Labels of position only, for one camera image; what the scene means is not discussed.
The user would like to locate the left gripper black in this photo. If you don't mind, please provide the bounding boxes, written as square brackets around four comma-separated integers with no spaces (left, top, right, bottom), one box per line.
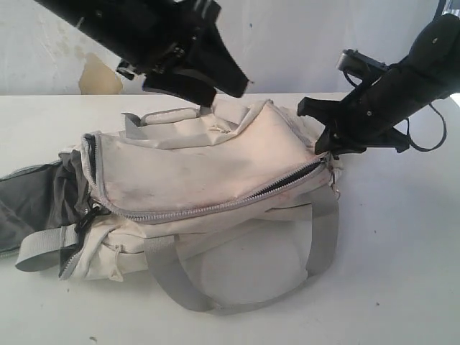
[116,1,249,107]

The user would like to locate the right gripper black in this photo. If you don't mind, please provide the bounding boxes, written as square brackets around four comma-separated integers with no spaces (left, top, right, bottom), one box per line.
[297,91,409,155]

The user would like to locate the white canvas backpack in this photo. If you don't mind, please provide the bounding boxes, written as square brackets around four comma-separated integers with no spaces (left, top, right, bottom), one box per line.
[1,100,340,312]

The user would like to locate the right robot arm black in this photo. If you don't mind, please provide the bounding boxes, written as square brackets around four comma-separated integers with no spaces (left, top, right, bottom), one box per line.
[297,14,459,157]

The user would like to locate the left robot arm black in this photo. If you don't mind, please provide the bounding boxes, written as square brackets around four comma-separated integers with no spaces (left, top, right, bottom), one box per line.
[40,0,249,107]

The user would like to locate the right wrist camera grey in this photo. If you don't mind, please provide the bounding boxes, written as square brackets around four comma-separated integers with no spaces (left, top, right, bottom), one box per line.
[336,49,388,87]

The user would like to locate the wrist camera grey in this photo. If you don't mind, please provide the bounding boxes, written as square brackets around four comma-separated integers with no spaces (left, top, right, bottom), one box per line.
[116,59,137,81]
[336,49,388,87]

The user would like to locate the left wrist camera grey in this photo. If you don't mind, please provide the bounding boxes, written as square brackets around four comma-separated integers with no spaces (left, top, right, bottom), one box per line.
[116,59,137,81]

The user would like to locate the black window frame post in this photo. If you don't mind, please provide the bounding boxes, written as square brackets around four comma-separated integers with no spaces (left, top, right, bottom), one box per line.
[433,0,448,20]

